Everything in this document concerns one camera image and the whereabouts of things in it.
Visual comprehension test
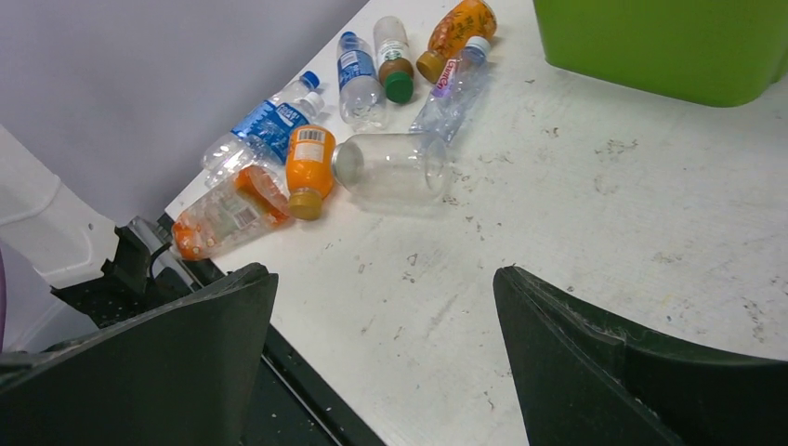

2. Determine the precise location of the small orange label bottle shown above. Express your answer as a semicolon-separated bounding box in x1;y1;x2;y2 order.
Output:
285;125;336;221

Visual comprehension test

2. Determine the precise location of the crushed purple label clear bottle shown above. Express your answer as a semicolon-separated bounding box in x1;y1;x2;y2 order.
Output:
409;36;491;144

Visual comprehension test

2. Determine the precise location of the flat orange label bottle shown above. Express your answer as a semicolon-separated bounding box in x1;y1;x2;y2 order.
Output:
172;164;291;261

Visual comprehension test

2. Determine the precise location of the coffee bottle green cap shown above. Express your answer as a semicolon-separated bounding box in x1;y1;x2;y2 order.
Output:
374;16;414;104

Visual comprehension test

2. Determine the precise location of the green plastic bin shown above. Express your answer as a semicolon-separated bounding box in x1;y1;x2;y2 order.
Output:
533;0;787;107

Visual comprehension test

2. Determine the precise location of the small orange juice bottle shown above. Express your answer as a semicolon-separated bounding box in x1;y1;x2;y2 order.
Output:
416;0;498;84

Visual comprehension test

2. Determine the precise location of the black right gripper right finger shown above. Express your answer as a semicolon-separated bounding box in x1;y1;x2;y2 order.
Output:
492;266;787;445

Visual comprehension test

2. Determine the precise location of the blue label water bottle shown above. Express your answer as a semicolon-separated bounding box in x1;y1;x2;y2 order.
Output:
336;31;387;132

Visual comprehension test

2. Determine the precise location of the clear jar silver lid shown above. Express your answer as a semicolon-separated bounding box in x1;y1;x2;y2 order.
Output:
331;133;453;205

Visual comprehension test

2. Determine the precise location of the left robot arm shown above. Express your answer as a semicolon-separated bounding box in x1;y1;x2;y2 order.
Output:
1;129;157;328

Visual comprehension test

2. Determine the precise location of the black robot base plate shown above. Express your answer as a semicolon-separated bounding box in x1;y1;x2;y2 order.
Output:
55;217;380;445

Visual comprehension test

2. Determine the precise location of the blue cap water bottle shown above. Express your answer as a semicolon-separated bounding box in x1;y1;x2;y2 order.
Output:
202;71;322;179

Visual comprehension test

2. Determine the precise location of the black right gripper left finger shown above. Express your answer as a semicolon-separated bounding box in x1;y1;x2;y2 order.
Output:
1;264;279;445

